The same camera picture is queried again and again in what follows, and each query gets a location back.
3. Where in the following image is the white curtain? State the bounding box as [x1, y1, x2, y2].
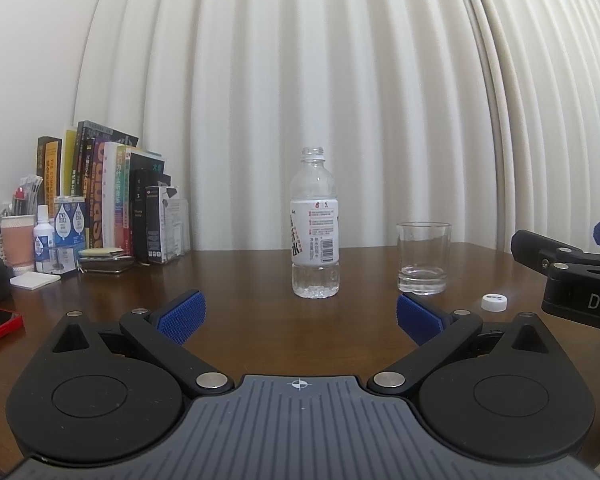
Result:
[72, 0, 600, 261]

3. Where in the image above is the blue and white carton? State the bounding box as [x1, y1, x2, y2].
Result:
[54, 195, 87, 273]

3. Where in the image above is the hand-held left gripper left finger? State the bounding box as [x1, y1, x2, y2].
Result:
[45, 289, 233, 396]

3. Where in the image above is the row of books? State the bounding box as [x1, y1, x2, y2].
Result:
[36, 120, 172, 264]

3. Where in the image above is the black and white product box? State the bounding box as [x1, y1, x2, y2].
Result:
[145, 186, 182, 265]

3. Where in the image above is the white sticky note pad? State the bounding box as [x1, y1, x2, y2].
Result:
[10, 272, 62, 291]

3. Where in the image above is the silver tin case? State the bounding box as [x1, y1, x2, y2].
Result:
[77, 255, 137, 275]

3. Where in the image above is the bundle of pens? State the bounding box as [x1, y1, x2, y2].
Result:
[11, 174, 44, 218]

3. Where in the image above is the small white solution bottle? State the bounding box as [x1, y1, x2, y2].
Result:
[33, 205, 56, 272]

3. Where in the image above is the pink paper cup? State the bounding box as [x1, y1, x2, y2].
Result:
[0, 214, 36, 277]

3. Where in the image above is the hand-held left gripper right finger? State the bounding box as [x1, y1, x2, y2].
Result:
[367, 291, 553, 396]

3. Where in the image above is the clear drinking glass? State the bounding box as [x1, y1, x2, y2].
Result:
[396, 221, 452, 296]

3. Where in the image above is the clear plastic water bottle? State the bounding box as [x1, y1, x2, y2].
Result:
[290, 146, 341, 299]

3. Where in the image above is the clear acrylic bookend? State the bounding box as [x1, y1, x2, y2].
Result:
[172, 198, 191, 257]

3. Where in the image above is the small clear plastic case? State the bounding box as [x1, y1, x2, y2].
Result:
[50, 255, 78, 277]

